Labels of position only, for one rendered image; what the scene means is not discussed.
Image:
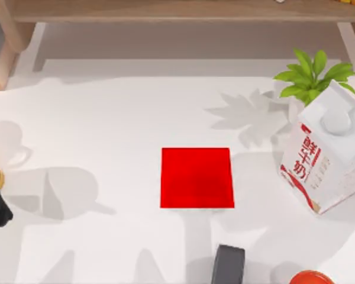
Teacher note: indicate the yellow object on shelf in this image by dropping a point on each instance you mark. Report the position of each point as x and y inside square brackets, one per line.
[349, 1]

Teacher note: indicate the green potted plant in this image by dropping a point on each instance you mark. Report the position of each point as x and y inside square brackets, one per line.
[309, 75]

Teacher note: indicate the wooden shelf unit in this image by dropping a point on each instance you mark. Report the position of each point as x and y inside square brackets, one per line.
[165, 12]

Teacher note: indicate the flat red square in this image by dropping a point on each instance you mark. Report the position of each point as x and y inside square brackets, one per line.
[196, 177]

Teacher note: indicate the white and red milk carton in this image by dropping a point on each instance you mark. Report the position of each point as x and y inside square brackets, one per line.
[322, 154]

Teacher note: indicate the red round object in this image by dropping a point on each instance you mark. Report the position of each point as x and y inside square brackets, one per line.
[310, 278]

